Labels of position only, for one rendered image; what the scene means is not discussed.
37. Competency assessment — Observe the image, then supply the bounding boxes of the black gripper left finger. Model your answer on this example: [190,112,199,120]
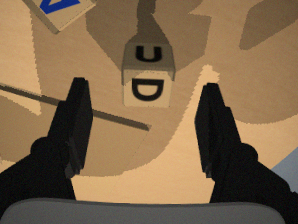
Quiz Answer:
[0,77,93,219]

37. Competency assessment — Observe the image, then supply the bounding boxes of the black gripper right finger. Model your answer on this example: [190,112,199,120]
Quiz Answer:
[194,82,298,224]

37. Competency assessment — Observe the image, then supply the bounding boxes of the beige block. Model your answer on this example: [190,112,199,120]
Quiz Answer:
[22,0,99,35]
[121,42,176,108]

